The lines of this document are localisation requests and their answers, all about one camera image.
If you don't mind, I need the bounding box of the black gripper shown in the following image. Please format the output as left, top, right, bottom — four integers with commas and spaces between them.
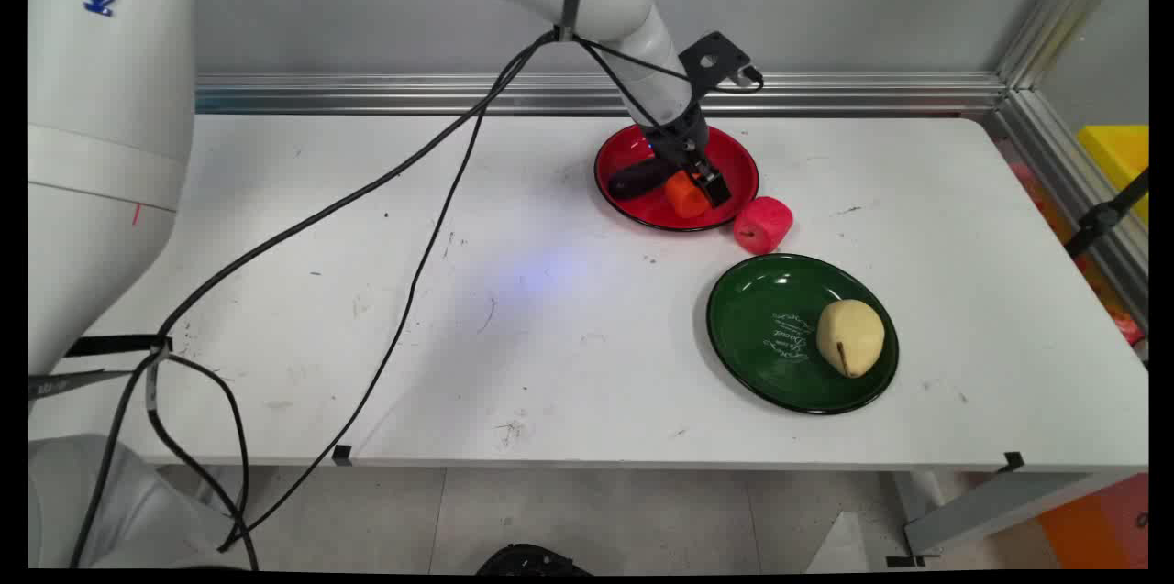
648, 105, 733, 208

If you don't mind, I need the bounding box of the dark purple toy eggplant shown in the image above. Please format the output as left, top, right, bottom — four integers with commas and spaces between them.
607, 157, 681, 203

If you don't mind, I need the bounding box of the orange toy carrot piece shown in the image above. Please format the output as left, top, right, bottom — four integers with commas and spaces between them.
664, 170, 713, 220

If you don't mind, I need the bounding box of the red round plate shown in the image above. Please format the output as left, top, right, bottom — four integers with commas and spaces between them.
593, 122, 760, 233

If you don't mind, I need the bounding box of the red toy apple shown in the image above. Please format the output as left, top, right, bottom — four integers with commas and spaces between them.
732, 195, 795, 255

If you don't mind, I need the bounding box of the green round plate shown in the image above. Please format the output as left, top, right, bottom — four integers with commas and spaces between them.
705, 253, 901, 416

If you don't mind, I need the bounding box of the pale yellow toy pear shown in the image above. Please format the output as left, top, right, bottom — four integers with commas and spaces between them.
815, 298, 887, 380

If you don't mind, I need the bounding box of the black round object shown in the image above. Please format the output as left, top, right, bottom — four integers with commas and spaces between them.
476, 544, 593, 578

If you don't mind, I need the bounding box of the yellow plastic box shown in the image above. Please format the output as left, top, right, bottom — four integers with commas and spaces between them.
1077, 124, 1149, 227

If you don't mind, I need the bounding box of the grey metal table leg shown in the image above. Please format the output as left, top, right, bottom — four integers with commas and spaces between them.
903, 471, 1106, 558

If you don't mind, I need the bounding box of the orange box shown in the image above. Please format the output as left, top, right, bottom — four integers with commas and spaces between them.
1036, 473, 1149, 569

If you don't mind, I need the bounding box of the black tape strip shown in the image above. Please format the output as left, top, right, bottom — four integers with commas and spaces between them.
64, 334, 173, 358

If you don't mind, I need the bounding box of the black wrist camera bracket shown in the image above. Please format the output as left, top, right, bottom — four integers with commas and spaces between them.
678, 31, 755, 96

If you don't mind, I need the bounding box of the short black camera cable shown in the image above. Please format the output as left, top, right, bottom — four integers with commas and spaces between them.
574, 34, 765, 128

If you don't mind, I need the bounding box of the horizontal aluminium frame rail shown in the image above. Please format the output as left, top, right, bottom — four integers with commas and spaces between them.
194, 72, 1010, 116

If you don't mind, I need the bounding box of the long black cable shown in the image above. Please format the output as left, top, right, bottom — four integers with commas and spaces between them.
72, 32, 560, 568
147, 34, 557, 570

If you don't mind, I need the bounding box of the angled aluminium frame rail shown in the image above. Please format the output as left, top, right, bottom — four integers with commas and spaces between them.
986, 89, 1149, 333

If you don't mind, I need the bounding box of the aluminium frame post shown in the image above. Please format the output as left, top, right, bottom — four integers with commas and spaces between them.
996, 0, 1143, 92

